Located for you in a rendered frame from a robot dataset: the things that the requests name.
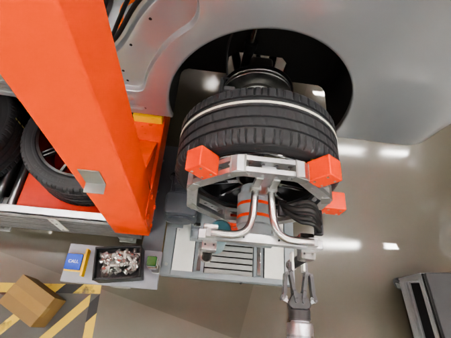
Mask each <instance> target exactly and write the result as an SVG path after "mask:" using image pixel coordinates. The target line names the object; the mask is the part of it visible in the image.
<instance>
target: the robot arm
mask: <svg viewBox="0 0 451 338"><path fill-rule="evenodd" d="M294 270H295V265H294V252H293V251H292V252H291V253H290V262H288V271H287V272H284V273H283V287H282V294H281V297H280V300H283V301H285V302H286V303H287V305H288V307H289V320H290V321H291V322H288V323H287V338H314V334H313V324H311V323H309V322H310V320H311V311H310V308H311V305H312V304H314V303H317V302H318V299H317V297H316V295H315V284H314V279H313V274H310V273H309V272H308V267H307V263H304V264H302V265H301V273H303V280H302V286H301V293H300V294H299V293H297V290H296V288H295V281H294V277H293V271H294ZM288 277H289V284H290V288H291V296H290V298H289V299H288V298H287V280H288ZM307 281H309V292H310V297H311V298H310V301H309V299H308V298H307Z"/></svg>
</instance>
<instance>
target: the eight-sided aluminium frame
mask: <svg viewBox="0 0 451 338"><path fill-rule="evenodd" d="M253 166H257V167H253ZM262 166H270V167H276V168H277V169H282V170H277V169H270V168H259V167H262ZM289 170H290V171H289ZM237 176H249V177H255V178H256V177H259V178H267V179H273V180H274V179H277V180H285V181H292V182H297V183H299V184H300V185H301V186H302V187H303V188H305V189H306V190H308V191H309V192H310V193H311V194H312V195H311V196H310V197H309V198H308V200H310V201H313V202H315V203H316V205H317V206H318V208H319V210H322V209H324V208H325V207H326V206H327V205H328V204H330V203H331V202H332V201H333V199H332V186H331V185H327V186H323V187H321V188H318V187H317V186H315V185H313V184H312V183H310V179H309V164H307V163H305V162H303V161H299V160H286V159H279V158H268V157H262V156H251V155H247V154H236V155H231V156H230V157H227V158H224V159H221V160H219V166H218V174H217V176H213V177H211V178H206V179H204V180H202V179H201V178H199V177H197V176H195V175H194V174H191V173H190V172H189V174H188V180H187V206H188V207H189V208H190V209H194V210H196V211H198V212H200V213H203V214H204V215H207V216H209V217H211V218H214V219H216V220H224V221H227V222H230V223H236V218H237V217H231V216H230V214H235V215H237V209H236V208H229V207H224V206H222V205H220V204H219V203H217V202H215V201H213V200H211V199H209V198H207V197H205V196H203V195H201V194H199V193H198V189H199V187H202V186H206V185H209V184H213V183H216V182H220V181H223V180H227V179H230V178H234V177H237ZM204 205H205V206H204ZM206 206H207V207H206ZM208 207H209V208H208ZM210 208H211V209H210ZM212 209H213V210H212ZM277 219H278V223H279V225H280V224H284V223H292V222H296V221H294V220H293V219H292V218H290V217H289V216H286V217H279V218H277Z"/></svg>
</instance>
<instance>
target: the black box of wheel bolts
mask: <svg viewBox="0 0 451 338"><path fill-rule="evenodd" d="M92 280H94V281H96V282H97V283H99V284H100V283H111V282H133V281H143V280H144V248H143V247H142V245H119V246H105V247H95V256H94V263H93V275H92Z"/></svg>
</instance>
